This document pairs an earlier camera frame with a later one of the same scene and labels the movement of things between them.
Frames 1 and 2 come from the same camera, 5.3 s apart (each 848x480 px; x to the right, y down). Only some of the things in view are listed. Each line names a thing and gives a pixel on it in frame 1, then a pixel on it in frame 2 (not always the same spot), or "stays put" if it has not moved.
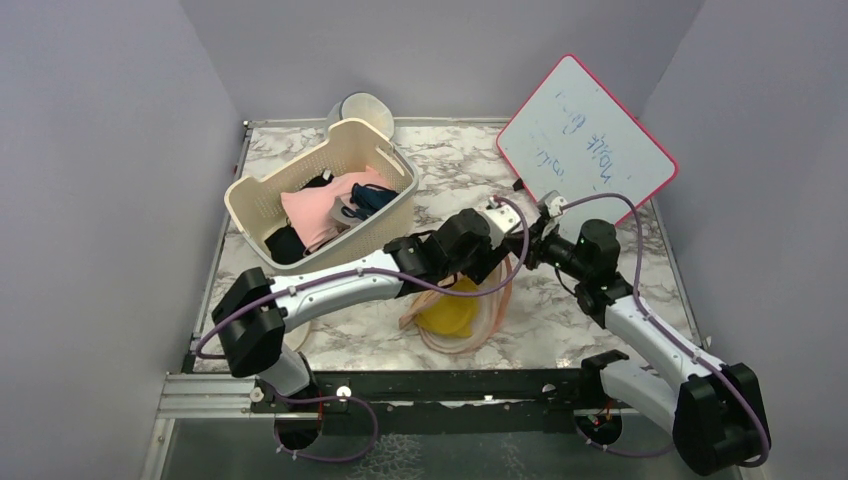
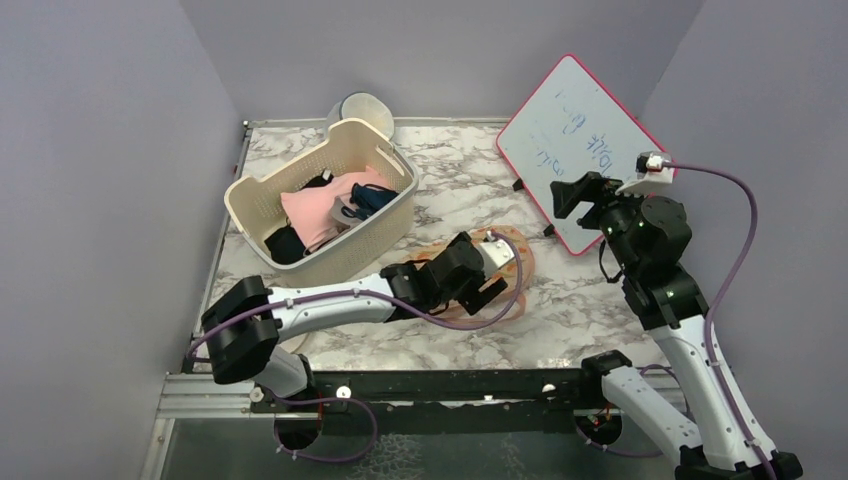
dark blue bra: x=365 y=199 stays put
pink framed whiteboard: x=574 y=137 stays put
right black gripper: x=535 y=247 to x=592 y=187
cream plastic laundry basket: x=348 y=143 stays put
